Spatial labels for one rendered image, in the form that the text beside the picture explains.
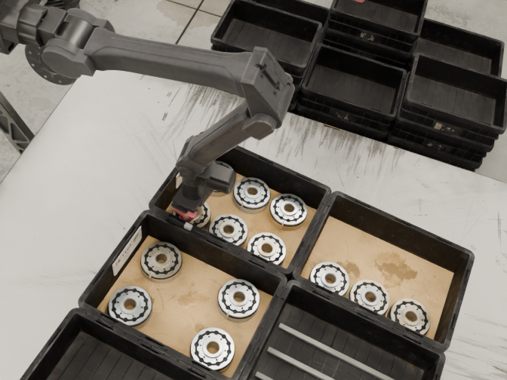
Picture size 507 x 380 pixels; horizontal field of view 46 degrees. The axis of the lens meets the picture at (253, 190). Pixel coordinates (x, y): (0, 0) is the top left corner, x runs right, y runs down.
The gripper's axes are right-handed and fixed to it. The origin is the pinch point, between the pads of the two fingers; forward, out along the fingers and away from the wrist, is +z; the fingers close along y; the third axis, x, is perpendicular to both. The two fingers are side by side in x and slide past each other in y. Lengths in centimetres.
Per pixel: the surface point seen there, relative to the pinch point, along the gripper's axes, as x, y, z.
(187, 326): -14.3, -26.1, 5.3
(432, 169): -53, 67, 17
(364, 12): 1, 158, 33
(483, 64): -58, 173, 46
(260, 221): -16.0, 9.7, 4.3
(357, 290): -47.0, 2.3, 2.4
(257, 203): -13.2, 12.5, 1.2
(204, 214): -2.7, 1.5, 0.9
